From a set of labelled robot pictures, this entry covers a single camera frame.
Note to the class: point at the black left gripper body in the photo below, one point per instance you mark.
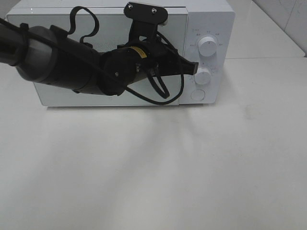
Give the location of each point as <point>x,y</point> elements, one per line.
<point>149,59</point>

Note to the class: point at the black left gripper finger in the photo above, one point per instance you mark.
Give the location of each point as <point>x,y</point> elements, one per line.
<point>188,67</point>

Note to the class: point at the white timer knob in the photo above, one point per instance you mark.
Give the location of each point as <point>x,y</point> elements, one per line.
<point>203,76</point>

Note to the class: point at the white microwave door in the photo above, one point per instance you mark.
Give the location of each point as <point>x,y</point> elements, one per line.
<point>168,93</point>

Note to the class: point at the white upper power knob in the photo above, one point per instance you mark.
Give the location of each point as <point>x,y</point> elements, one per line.
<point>207,45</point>

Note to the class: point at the round white door button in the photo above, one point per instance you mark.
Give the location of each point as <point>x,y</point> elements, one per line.
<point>198,95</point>

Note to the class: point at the white microwave oven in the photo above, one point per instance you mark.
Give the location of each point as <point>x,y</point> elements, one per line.
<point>188,21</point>

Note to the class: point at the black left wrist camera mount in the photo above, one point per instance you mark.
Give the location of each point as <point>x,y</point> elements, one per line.
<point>145,20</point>

